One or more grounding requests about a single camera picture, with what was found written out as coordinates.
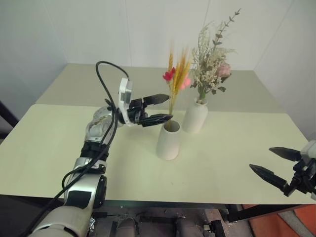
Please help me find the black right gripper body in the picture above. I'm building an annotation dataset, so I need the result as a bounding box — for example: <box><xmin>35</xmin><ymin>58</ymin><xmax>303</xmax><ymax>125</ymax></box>
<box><xmin>283</xmin><ymin>158</ymin><xmax>316</xmax><ymax>197</ymax></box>

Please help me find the dark rounded cylinder shape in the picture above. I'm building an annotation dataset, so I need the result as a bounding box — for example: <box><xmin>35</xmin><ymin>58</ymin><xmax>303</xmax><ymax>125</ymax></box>
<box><xmin>116</xmin><ymin>218</ymin><xmax>139</xmax><ymax>237</ymax></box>

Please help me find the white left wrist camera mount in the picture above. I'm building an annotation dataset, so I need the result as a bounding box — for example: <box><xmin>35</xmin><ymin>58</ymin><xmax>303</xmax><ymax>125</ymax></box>
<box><xmin>117</xmin><ymin>77</ymin><xmax>135</xmax><ymax>127</ymax></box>

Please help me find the wheat and red flower bouquet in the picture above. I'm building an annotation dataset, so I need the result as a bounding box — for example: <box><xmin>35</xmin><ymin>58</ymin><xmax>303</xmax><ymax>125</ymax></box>
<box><xmin>162</xmin><ymin>39</ymin><xmax>192</xmax><ymax>131</ymax></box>

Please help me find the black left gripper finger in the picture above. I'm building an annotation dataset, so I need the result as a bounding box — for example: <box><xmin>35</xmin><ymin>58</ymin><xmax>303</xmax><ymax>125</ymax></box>
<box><xmin>141</xmin><ymin>113</ymin><xmax>174</xmax><ymax>128</ymax></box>
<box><xmin>144</xmin><ymin>93</ymin><xmax>170</xmax><ymax>106</ymax></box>

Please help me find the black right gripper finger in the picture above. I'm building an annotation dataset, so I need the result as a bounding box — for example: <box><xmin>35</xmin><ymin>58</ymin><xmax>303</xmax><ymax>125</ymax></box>
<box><xmin>269</xmin><ymin>146</ymin><xmax>303</xmax><ymax>162</ymax></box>
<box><xmin>249</xmin><ymin>163</ymin><xmax>289</xmax><ymax>192</ymax></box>

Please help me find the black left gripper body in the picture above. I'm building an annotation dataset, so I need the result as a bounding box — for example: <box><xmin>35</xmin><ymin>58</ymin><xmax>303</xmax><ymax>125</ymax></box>
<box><xmin>127</xmin><ymin>98</ymin><xmax>149</xmax><ymax>127</ymax></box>

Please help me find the white wide-mouth vase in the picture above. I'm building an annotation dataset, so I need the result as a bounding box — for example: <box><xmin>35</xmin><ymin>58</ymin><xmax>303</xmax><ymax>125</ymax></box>
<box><xmin>156</xmin><ymin>120</ymin><xmax>182</xmax><ymax>161</ymax></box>

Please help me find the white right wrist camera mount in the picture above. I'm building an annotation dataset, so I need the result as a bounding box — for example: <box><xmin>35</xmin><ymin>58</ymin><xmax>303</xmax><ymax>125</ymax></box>
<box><xmin>299</xmin><ymin>140</ymin><xmax>316</xmax><ymax>161</ymax></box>

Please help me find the white narrow-neck vase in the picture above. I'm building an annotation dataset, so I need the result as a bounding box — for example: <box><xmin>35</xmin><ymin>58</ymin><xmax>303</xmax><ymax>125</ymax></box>
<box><xmin>182</xmin><ymin>97</ymin><xmax>209</xmax><ymax>134</ymax></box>

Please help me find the dried bouquet with pink rose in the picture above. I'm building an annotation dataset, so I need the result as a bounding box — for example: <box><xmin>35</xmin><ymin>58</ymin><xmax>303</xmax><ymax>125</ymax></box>
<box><xmin>189</xmin><ymin>8</ymin><xmax>242</xmax><ymax>105</ymax></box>

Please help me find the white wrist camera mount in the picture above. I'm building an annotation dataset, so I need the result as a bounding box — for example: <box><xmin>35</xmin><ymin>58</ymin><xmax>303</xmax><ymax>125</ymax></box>
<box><xmin>117</xmin><ymin>77</ymin><xmax>135</xmax><ymax>127</ymax></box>
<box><xmin>299</xmin><ymin>140</ymin><xmax>316</xmax><ymax>161</ymax></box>

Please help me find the black metal table frame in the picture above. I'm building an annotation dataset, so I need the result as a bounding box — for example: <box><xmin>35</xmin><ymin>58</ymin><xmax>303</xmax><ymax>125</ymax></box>
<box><xmin>226</xmin><ymin>203</ymin><xmax>316</xmax><ymax>223</ymax></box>

